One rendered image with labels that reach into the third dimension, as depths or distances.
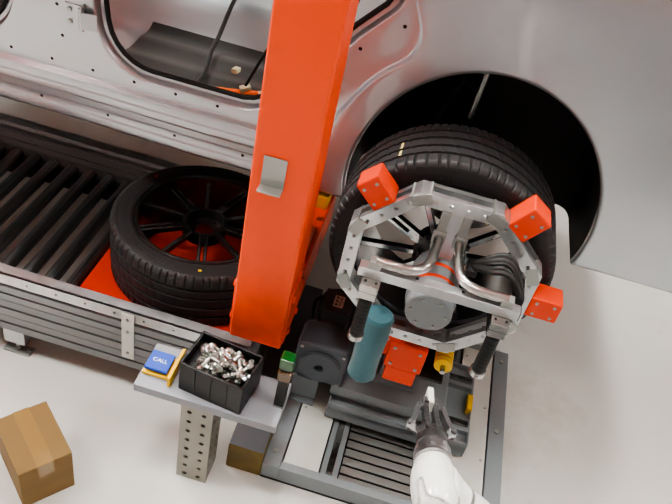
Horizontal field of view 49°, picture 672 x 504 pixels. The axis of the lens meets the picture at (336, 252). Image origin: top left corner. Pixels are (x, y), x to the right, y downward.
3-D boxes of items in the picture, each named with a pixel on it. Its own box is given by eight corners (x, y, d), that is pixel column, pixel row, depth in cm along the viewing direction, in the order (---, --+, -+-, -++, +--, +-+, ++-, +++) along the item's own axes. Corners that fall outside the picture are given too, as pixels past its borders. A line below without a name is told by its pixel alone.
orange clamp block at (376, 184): (400, 187, 199) (382, 161, 195) (395, 203, 193) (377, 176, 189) (378, 196, 202) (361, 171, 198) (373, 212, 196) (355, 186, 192)
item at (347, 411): (469, 382, 282) (476, 366, 276) (460, 458, 255) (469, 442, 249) (345, 345, 285) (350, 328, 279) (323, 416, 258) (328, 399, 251)
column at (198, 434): (215, 458, 247) (226, 379, 220) (204, 483, 239) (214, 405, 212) (187, 449, 247) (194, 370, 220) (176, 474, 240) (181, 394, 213)
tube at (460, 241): (514, 263, 197) (528, 233, 190) (511, 311, 182) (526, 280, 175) (451, 245, 198) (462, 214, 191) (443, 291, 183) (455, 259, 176)
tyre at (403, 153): (580, 140, 205) (351, 105, 214) (584, 185, 187) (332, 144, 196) (529, 311, 246) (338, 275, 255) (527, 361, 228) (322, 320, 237)
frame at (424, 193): (497, 354, 226) (565, 218, 192) (496, 369, 221) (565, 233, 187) (330, 304, 230) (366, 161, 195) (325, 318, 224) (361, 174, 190)
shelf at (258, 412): (291, 389, 221) (292, 383, 219) (274, 434, 208) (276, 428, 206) (157, 348, 224) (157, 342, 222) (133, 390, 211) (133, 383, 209)
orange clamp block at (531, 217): (523, 227, 198) (551, 211, 193) (522, 244, 192) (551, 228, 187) (507, 209, 195) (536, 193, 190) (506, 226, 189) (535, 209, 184)
